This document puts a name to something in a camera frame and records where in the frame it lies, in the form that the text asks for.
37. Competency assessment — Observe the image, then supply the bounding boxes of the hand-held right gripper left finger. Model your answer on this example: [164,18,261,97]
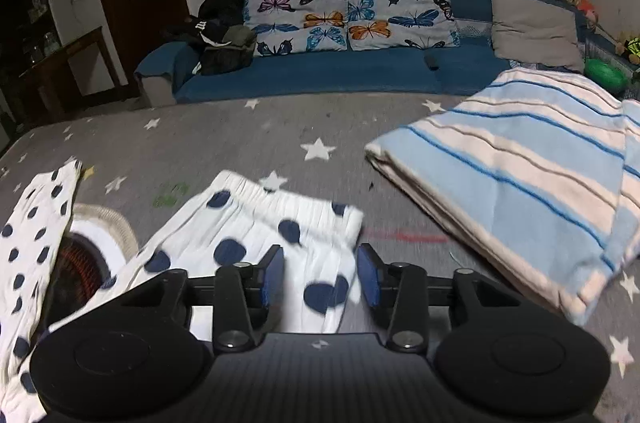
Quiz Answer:
[90,245,285,354]

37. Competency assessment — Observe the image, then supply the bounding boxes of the olive grey garment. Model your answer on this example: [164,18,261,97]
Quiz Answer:
[199,24,257,75]

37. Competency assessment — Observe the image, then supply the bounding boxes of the grey star printed tablecloth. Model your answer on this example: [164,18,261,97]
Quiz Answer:
[0,90,640,423]

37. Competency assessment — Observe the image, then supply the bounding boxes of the black cap with white logo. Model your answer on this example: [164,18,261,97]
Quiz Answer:
[167,17,231,46]

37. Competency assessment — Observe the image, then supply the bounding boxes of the dark wooden display cabinet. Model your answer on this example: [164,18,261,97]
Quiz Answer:
[0,0,58,139]

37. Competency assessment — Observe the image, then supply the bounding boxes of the blue white striped blanket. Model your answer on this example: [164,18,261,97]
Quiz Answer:
[365,68,640,326]

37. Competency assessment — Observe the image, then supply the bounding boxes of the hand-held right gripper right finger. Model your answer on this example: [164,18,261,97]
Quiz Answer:
[357,244,556,353]

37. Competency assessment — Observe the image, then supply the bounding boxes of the white navy polka dot pants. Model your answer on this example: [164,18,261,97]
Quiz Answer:
[0,160,365,423]

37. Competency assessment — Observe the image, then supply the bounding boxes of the dark wooden side table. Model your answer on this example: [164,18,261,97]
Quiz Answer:
[20,26,125,120]

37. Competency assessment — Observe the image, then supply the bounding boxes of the yellow green black toy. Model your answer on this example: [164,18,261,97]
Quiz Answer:
[616,32,640,65]

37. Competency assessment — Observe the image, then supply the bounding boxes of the black jacket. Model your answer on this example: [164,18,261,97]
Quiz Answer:
[197,0,247,26]

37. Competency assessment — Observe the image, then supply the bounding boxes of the grey pillow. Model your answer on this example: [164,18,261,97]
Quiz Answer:
[490,0,586,71]

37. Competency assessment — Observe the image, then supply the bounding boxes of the orange pink plush toy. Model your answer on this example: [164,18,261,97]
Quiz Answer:
[565,0,602,25]

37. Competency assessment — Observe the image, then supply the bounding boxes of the round black induction heater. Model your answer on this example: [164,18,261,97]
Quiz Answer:
[44,203,140,329]

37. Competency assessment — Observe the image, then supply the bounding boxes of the butterfly pillow with pink butterfly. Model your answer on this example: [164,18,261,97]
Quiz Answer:
[243,0,351,56]

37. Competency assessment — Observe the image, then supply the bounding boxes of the green ball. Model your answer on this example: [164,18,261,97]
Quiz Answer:
[585,59,629,92]

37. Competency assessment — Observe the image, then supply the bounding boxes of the blue sofa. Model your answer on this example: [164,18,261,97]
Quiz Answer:
[134,0,640,106]

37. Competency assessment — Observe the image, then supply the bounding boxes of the butterfly pillow with large dark butterfly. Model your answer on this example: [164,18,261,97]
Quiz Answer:
[346,0,461,51]

